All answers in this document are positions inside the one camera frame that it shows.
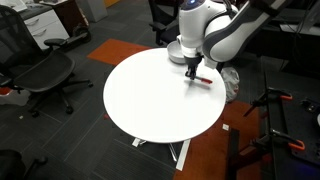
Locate black desk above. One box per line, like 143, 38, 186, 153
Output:
216, 14, 320, 73

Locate black clamp with orange handle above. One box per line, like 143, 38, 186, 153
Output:
249, 129, 306, 152
243, 87, 294, 118

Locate white table base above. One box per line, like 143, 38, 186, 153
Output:
131, 137, 192, 172

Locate black upright post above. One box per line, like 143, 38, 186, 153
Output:
226, 129, 241, 180

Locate white papers on cabinet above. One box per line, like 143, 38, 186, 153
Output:
0, 0, 28, 13

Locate dark brown wooden cabinet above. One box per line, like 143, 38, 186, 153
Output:
39, 0, 90, 36

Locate black keyboard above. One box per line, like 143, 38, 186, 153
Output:
270, 14, 303, 25

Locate grey bowl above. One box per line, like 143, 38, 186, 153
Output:
166, 40, 188, 65

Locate black kick scooter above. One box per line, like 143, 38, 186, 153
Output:
61, 23, 93, 51

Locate black padded office chair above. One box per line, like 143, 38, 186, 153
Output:
148, 0, 183, 48

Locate white drawer cabinet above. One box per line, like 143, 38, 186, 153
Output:
19, 8, 71, 51

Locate grey cabinet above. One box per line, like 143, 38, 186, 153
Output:
75, 0, 108, 24

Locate orange marker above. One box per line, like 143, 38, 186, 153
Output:
194, 75, 214, 85

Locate black mesh office chair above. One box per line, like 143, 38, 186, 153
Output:
0, 4, 94, 118

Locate white plastic bag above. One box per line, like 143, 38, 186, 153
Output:
219, 66, 240, 103

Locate black breadboard table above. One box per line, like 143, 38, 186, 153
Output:
264, 71, 320, 180

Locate white paper sheet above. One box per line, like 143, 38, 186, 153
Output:
279, 23, 320, 36

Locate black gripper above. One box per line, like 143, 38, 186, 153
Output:
183, 54, 203, 81

